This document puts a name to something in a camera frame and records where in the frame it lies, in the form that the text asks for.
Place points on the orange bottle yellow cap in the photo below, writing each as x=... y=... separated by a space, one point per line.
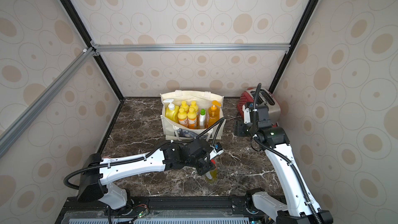
x=192 y=118
x=184 y=106
x=182 y=117
x=195 y=106

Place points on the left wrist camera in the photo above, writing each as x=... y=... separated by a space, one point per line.
x=216 y=150

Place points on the orange pump dish soap bottle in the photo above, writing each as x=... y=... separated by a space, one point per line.
x=213 y=113

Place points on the silver left side rail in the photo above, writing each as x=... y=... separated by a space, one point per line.
x=18 y=127

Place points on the yellow-green bottle red cap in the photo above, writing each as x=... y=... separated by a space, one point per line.
x=211 y=176

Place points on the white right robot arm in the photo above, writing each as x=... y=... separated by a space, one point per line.
x=300 y=207

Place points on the silver horizontal back rail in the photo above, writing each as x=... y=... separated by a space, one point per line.
x=191 y=47

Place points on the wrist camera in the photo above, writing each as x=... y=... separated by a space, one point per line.
x=216 y=150
x=258 y=115

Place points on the cream starry night tote bag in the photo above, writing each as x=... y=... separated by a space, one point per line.
x=175 y=131

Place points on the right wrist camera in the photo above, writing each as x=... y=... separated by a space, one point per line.
x=258 y=115

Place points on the red and silver toaster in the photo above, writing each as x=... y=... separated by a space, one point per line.
x=265 y=98

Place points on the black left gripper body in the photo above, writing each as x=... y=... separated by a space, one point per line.
x=204 y=165

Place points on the white bottle green cap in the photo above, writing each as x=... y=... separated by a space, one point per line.
x=202 y=119

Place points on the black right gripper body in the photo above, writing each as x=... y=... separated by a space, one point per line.
x=244 y=129

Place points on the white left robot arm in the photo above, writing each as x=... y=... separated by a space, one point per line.
x=97 y=180

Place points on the yellow pump dish soap bottle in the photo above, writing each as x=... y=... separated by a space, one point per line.
x=171 y=110

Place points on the black base frame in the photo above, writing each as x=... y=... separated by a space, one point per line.
x=166 y=210

